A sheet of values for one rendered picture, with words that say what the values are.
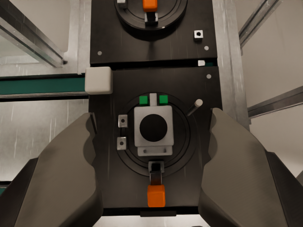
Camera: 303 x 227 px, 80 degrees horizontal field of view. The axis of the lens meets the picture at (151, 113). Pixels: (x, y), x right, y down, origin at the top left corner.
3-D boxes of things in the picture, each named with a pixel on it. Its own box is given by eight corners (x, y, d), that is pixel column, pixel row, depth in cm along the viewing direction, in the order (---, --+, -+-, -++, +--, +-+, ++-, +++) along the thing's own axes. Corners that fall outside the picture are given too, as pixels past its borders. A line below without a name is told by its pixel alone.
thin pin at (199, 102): (190, 115, 30) (203, 105, 22) (185, 116, 30) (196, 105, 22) (190, 111, 30) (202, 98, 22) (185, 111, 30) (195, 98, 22)
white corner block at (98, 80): (115, 96, 35) (110, 90, 31) (92, 97, 35) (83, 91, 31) (115, 73, 36) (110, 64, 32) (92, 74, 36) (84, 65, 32)
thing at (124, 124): (129, 127, 30) (127, 127, 28) (120, 128, 30) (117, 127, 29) (129, 115, 30) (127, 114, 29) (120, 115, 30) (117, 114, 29)
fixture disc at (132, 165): (199, 174, 30) (201, 176, 28) (115, 176, 31) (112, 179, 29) (193, 93, 33) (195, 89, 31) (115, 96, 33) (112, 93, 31)
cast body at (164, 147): (171, 154, 26) (176, 157, 19) (140, 155, 26) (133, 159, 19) (168, 96, 27) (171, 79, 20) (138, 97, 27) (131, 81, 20)
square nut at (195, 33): (202, 40, 34) (203, 38, 33) (193, 41, 34) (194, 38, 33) (201, 33, 34) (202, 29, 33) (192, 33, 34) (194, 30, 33)
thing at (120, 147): (128, 149, 29) (126, 149, 28) (118, 149, 29) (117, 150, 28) (128, 137, 30) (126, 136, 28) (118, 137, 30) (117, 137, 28)
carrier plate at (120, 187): (227, 202, 31) (232, 206, 29) (89, 205, 32) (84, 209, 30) (215, 70, 35) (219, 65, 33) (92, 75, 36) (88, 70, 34)
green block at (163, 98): (166, 109, 30) (167, 103, 25) (159, 110, 30) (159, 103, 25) (166, 102, 30) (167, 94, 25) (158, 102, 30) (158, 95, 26)
